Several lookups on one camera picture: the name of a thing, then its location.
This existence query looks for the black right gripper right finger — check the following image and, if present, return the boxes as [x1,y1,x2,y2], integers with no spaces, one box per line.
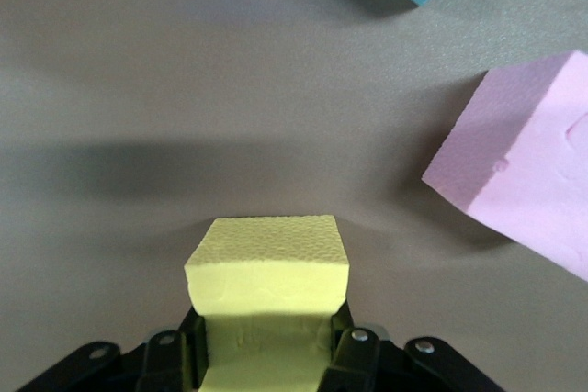
[321,304,500,392]

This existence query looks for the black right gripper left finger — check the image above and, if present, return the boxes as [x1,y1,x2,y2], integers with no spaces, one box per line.
[17,307,208,392]

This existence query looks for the yellow foam block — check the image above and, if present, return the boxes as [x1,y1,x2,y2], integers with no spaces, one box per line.
[183,214,353,392]

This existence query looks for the pink foam block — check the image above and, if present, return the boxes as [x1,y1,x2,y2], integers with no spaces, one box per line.
[421,50,588,284]

